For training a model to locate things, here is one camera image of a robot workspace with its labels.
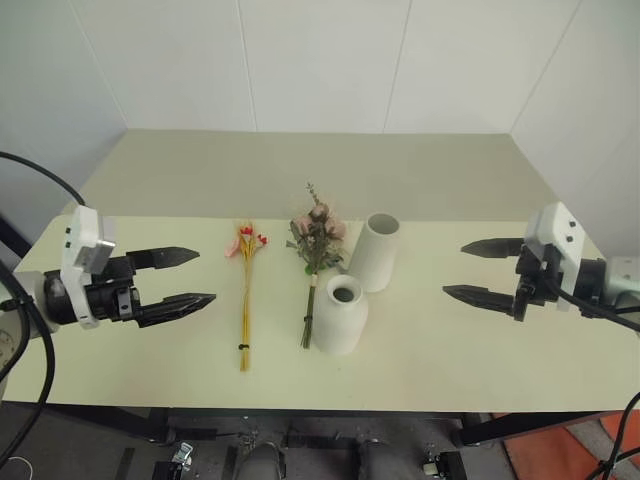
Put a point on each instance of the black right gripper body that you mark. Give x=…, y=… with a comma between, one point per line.
x=535, y=285

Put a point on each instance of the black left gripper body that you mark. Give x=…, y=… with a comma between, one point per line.
x=117, y=292

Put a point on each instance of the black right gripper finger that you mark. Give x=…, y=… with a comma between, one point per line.
x=480, y=297
x=495, y=248

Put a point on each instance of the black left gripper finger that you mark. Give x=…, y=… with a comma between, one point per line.
x=175, y=305
x=165, y=256

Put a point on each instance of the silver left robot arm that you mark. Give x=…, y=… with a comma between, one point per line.
x=30, y=295

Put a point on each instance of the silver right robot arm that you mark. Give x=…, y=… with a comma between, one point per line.
x=617, y=280

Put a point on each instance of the white cylinder vase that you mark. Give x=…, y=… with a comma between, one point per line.
x=372, y=260

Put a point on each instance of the white bottle-shaped vase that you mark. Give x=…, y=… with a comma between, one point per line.
x=340, y=325

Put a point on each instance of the yellow dried flower bunch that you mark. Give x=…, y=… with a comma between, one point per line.
x=246, y=300

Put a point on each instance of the grey caster wheel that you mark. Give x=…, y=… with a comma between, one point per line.
x=429, y=467
x=182, y=452

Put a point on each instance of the pink rose bouquet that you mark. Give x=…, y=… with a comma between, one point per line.
x=317, y=235

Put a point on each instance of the orange floor mat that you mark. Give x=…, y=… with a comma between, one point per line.
x=555, y=450

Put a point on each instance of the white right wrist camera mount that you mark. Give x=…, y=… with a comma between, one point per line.
x=557, y=225

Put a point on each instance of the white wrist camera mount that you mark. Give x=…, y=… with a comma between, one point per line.
x=557, y=225
x=82, y=235

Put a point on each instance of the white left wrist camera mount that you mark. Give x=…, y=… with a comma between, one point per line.
x=82, y=235

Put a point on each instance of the black table frame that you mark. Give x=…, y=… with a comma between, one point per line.
x=310, y=415

